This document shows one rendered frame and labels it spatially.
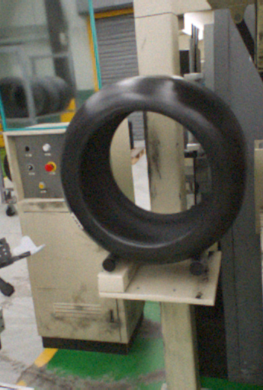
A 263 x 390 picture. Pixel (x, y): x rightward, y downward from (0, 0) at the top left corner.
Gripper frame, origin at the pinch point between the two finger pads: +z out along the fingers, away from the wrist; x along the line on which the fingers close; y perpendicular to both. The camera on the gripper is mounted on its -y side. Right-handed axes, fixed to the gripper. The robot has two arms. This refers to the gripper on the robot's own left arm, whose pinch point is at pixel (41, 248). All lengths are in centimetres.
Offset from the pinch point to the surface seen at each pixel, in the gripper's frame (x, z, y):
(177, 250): -17.2, 34.6, -14.0
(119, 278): -0.9, 19.4, -17.7
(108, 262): -1.0, 17.8, -11.6
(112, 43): 819, 428, 389
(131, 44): 791, 461, 363
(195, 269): -16.6, 38.3, -21.4
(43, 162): 86, 25, 39
